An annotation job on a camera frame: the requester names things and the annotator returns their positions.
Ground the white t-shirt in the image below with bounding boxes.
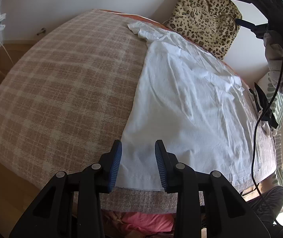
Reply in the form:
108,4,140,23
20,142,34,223
116,22,256,191

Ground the white gloved right hand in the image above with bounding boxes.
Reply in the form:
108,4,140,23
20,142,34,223
263,31,283,85

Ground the leopard print cushion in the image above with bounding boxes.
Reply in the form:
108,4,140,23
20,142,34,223
166,0,242,60

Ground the grey trousers leg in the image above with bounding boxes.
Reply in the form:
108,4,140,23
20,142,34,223
247,186,283,228

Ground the pink cloth under bed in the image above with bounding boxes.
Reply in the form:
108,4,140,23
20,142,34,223
102,209,177,236

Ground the beige plaid blanket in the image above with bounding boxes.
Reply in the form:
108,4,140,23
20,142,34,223
0,8,277,215

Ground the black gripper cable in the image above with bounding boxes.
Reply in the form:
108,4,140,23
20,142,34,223
251,31,283,226

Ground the white charging cable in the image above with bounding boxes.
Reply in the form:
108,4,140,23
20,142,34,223
0,31,15,66

